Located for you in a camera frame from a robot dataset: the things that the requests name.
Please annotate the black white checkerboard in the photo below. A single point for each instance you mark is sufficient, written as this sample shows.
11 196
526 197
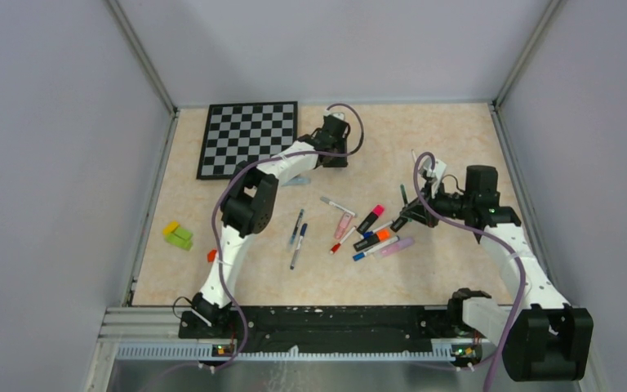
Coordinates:
244 132

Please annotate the small orange block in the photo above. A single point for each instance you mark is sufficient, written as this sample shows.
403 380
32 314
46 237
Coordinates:
211 256

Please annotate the lilac highlighter pen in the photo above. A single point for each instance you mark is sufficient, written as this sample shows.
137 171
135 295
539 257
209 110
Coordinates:
395 247

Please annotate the blue capped white marker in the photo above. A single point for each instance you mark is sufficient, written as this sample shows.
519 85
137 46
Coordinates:
375 248

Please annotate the dark blue capped pen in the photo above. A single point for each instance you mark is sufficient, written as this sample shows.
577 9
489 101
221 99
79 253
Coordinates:
299 241

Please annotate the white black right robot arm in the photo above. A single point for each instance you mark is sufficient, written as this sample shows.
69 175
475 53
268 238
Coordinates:
543 337

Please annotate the blue capped black highlighter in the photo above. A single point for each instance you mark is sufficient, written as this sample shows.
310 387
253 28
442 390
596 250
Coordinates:
398 223

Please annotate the green gel pen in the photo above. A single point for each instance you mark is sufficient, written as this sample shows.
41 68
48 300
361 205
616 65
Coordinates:
405 201

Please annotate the pink capped black highlighter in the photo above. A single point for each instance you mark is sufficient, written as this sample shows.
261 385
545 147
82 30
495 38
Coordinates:
370 219

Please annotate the pink correction tape pen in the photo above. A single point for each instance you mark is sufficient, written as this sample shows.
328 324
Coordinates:
343 225

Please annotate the green yellow block stack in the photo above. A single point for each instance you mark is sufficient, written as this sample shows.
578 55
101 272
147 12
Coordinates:
176 235

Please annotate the light blue correction tape pen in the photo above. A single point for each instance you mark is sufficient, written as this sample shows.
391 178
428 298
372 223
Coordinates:
297 181

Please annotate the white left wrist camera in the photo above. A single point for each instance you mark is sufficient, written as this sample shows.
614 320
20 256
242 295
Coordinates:
334 114

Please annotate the orange capped black highlighter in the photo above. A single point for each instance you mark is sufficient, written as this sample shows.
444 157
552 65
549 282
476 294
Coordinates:
372 240

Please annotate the grey capped white marker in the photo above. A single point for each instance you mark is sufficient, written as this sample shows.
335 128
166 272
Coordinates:
338 206

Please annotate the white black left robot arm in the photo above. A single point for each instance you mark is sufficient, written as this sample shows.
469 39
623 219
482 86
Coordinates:
247 205

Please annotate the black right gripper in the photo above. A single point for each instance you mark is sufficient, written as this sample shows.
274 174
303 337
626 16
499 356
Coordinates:
418 211

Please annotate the teal gel pen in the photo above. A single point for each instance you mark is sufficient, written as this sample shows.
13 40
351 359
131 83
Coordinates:
296 227

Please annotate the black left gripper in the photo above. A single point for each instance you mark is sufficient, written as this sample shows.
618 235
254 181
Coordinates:
340 162

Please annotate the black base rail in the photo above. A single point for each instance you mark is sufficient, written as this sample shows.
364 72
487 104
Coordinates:
375 329

